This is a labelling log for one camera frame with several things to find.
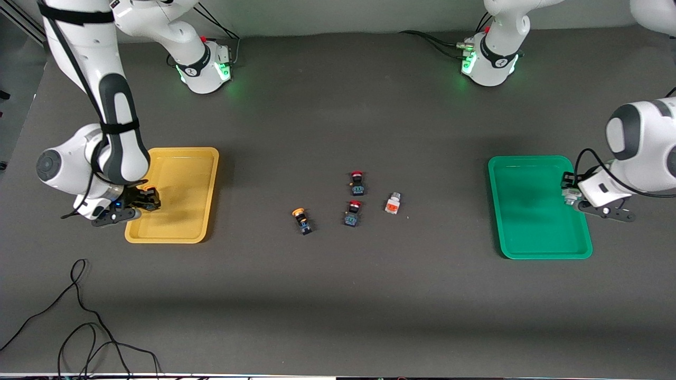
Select yellow push button blue terminal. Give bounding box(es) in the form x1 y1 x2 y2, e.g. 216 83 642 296
292 208 314 236

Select yellow plastic tray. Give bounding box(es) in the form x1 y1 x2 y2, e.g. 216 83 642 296
125 147 220 244

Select green plastic tray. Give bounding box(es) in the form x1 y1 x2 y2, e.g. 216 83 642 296
487 155 593 260

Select dark grey table mat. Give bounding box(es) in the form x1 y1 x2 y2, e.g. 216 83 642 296
0 26 676 378

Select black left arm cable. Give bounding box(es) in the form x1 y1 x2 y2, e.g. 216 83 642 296
573 87 676 199

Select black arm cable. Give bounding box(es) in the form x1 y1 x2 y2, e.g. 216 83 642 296
573 87 676 199
38 0 139 220

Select long black looped cable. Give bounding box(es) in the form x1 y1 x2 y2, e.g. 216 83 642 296
0 259 133 380

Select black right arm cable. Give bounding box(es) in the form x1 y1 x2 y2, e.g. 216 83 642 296
38 0 139 220

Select black coiled cable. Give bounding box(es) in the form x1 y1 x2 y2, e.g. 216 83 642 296
57 322 162 380

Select black right arm base cables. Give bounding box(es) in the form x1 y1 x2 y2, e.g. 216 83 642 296
196 3 241 68

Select black arm base cables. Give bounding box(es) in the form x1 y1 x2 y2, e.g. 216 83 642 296
196 3 241 68
399 13 493 60

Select aluminium frame rail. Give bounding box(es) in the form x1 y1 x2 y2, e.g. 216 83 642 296
0 6 48 47

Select black left arm base cables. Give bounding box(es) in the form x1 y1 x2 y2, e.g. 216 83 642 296
399 13 493 60

